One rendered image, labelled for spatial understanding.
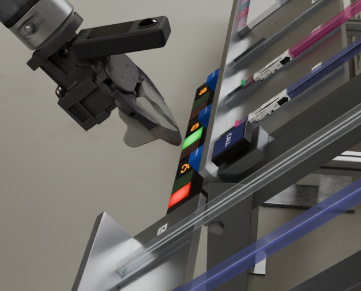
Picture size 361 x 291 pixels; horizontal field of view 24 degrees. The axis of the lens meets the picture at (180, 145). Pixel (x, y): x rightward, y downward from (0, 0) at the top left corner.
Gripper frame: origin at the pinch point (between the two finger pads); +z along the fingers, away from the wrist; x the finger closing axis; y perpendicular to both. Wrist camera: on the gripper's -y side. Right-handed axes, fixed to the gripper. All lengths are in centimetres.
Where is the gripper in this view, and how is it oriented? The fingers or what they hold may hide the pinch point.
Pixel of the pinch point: (177, 133)
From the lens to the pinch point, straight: 108.0
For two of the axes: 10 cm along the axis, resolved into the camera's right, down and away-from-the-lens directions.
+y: -7.3, 5.2, 4.4
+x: -1.3, 5.3, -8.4
